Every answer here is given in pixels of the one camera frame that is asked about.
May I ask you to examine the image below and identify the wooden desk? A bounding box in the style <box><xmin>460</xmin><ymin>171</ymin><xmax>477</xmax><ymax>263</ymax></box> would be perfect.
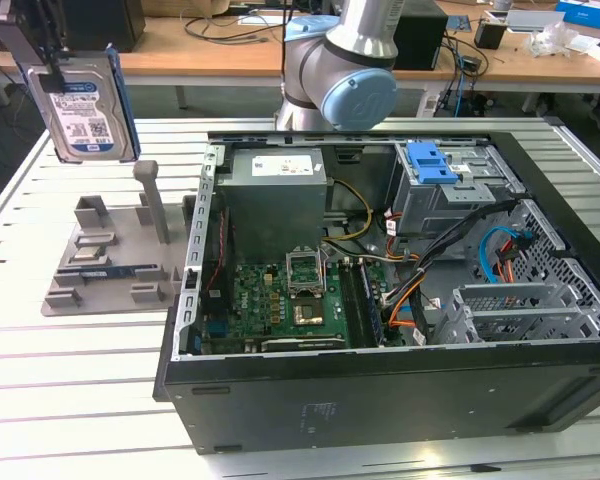
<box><xmin>0</xmin><ymin>0</ymin><xmax>600</xmax><ymax>119</ymax></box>

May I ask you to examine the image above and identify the yellow wire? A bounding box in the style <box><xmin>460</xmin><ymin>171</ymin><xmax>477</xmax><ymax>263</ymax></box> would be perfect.
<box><xmin>329</xmin><ymin>178</ymin><xmax>374</xmax><ymax>244</ymax></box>

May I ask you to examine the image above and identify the pale blue wire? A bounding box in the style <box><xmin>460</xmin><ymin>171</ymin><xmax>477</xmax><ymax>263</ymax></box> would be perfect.
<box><xmin>479</xmin><ymin>225</ymin><xmax>536</xmax><ymax>289</ymax></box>

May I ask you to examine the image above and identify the hard disk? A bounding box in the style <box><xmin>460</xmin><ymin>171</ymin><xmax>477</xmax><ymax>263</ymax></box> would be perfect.
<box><xmin>27</xmin><ymin>43</ymin><xmax>142</xmax><ymax>165</ymax></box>

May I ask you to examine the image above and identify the blue plastic drive latch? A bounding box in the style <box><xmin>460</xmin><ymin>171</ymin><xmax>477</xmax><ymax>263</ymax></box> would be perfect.
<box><xmin>407</xmin><ymin>143</ymin><xmax>460</xmax><ymax>185</ymax></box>

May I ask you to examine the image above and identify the blue and white box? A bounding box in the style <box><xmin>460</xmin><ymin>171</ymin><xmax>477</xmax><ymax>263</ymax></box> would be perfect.
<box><xmin>554</xmin><ymin>0</ymin><xmax>600</xmax><ymax>31</ymax></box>

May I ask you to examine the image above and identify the orange red wire bundle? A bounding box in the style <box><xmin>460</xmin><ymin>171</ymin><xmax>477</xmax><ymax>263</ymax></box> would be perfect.
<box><xmin>497</xmin><ymin>238</ymin><xmax>521</xmax><ymax>286</ymax></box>

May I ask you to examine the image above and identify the grey metal drive cage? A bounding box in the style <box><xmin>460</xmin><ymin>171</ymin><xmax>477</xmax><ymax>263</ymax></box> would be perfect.
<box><xmin>389</xmin><ymin>141</ymin><xmax>526</xmax><ymax>239</ymax></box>

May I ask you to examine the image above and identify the blue RAM stick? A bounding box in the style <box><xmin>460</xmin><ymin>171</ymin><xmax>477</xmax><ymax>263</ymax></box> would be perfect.
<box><xmin>79</xmin><ymin>266</ymin><xmax>132</xmax><ymax>279</ymax></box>

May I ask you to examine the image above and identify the black open PC case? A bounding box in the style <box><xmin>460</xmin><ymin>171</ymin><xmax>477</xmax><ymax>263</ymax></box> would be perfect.
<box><xmin>152</xmin><ymin>128</ymin><xmax>600</xmax><ymax>456</ymax></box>

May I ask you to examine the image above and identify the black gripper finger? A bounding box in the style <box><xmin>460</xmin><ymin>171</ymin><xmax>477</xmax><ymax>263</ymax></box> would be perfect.
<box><xmin>37</xmin><ymin>45</ymin><xmax>65</xmax><ymax>95</ymax></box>

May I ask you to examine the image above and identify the large black computer tower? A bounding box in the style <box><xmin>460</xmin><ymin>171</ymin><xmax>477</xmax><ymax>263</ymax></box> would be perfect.
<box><xmin>0</xmin><ymin>0</ymin><xmax>146</xmax><ymax>54</ymax></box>

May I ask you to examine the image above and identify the flat silver tray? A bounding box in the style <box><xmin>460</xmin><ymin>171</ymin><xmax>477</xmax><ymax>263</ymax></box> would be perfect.
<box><xmin>504</xmin><ymin>9</ymin><xmax>566</xmax><ymax>34</ymax></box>

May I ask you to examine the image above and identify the grey parts rack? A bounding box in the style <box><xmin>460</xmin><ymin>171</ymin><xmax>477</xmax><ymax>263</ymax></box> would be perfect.
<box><xmin>40</xmin><ymin>159</ymin><xmax>199</xmax><ymax>317</ymax></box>

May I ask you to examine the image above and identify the black desktop box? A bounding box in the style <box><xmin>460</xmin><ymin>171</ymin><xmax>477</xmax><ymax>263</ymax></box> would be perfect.
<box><xmin>393</xmin><ymin>0</ymin><xmax>450</xmax><ymax>71</ymax></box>

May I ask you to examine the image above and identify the green motherboard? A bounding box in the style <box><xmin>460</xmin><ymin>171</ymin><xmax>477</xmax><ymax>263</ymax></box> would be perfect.
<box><xmin>202</xmin><ymin>239</ymin><xmax>396</xmax><ymax>351</ymax></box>

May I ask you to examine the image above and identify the orange flat wire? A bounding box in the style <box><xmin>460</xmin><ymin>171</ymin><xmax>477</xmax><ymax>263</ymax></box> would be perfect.
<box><xmin>387</xmin><ymin>284</ymin><xmax>431</xmax><ymax>330</ymax></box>

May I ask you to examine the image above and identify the metal socket cover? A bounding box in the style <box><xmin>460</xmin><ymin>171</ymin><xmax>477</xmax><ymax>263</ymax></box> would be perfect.
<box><xmin>285</xmin><ymin>247</ymin><xmax>327</xmax><ymax>297</ymax></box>

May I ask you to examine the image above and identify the grey metal disk bay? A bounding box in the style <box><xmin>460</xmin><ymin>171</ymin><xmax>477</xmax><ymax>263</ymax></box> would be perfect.
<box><xmin>442</xmin><ymin>282</ymin><xmax>600</xmax><ymax>346</ymax></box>

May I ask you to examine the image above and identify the clear plastic bag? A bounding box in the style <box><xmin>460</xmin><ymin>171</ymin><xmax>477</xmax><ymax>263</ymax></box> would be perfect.
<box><xmin>524</xmin><ymin>22</ymin><xmax>581</xmax><ymax>56</ymax></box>

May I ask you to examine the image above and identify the black RAM slot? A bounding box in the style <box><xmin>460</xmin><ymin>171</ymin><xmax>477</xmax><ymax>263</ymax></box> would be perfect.
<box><xmin>339</xmin><ymin>260</ymin><xmax>364</xmax><ymax>349</ymax></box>

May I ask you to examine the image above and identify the grey power supply unit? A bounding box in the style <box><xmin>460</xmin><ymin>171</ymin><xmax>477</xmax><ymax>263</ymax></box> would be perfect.
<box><xmin>215</xmin><ymin>148</ymin><xmax>329</xmax><ymax>251</ymax></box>

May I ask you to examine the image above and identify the CPU socket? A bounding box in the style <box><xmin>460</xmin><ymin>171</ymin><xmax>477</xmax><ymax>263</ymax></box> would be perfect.
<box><xmin>292</xmin><ymin>297</ymin><xmax>326</xmax><ymax>326</ymax></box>

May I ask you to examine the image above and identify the black cable bundle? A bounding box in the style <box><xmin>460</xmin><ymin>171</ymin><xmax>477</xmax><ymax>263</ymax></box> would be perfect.
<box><xmin>379</xmin><ymin>199</ymin><xmax>519</xmax><ymax>306</ymax></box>

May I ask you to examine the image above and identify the small black cube box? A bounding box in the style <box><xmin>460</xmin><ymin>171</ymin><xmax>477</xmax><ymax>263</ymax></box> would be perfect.
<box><xmin>474</xmin><ymin>22</ymin><xmax>507</xmax><ymax>50</ymax></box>

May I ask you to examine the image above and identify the dark installed RAM stick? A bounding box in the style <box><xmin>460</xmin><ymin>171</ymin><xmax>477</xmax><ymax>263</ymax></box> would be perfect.
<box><xmin>358</xmin><ymin>262</ymin><xmax>386</xmax><ymax>347</ymax></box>

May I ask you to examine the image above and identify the black expansion card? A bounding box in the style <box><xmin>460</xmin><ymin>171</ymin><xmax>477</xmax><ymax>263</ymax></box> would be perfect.
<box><xmin>262</xmin><ymin>337</ymin><xmax>347</xmax><ymax>353</ymax></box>

